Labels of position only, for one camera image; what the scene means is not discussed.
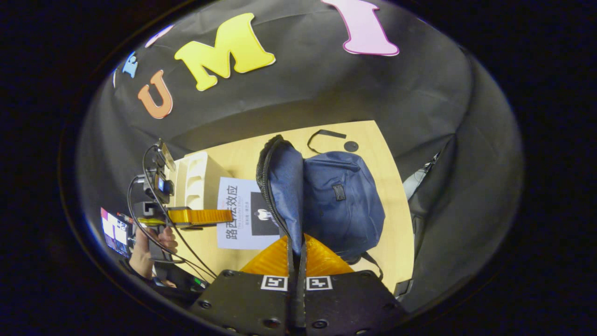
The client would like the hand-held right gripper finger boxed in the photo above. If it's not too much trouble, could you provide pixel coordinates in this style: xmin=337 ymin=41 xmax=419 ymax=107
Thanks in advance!
xmin=298 ymin=233 xmax=407 ymax=336
xmin=189 ymin=235 xmax=299 ymax=336

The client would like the white bookshelf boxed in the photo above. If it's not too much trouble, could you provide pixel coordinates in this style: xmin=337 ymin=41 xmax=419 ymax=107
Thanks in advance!
xmin=172 ymin=151 xmax=234 ymax=211

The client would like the white book with black panel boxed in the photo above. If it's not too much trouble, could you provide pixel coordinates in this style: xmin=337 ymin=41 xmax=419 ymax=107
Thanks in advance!
xmin=217 ymin=176 xmax=281 ymax=251

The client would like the blue schoolbag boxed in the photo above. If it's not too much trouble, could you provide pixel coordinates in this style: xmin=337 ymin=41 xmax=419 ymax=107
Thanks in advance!
xmin=256 ymin=134 xmax=387 ymax=280

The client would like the computer screen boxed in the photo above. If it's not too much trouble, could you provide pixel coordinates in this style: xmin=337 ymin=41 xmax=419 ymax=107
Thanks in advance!
xmin=100 ymin=208 xmax=135 ymax=259

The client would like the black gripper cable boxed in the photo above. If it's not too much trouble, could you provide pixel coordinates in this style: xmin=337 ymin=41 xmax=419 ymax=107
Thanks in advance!
xmin=127 ymin=145 xmax=219 ymax=283

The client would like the black strap loop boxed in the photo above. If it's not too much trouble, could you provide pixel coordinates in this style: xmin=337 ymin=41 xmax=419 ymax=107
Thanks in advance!
xmin=306 ymin=129 xmax=347 ymax=154

